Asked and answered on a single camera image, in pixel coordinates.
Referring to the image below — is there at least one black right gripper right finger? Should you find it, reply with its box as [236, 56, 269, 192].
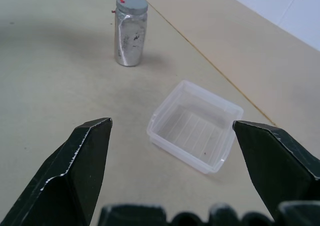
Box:
[232, 120, 320, 223]

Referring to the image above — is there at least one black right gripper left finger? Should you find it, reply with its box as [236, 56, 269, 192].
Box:
[0, 117, 113, 226]

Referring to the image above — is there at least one clear square plastic container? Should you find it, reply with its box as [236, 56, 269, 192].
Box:
[146, 79, 245, 175]

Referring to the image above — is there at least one silver cylindrical jar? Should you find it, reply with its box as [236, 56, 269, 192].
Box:
[114, 7, 149, 67]

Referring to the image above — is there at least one grey plastic jar lid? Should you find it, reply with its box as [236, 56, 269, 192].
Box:
[115, 0, 149, 15]

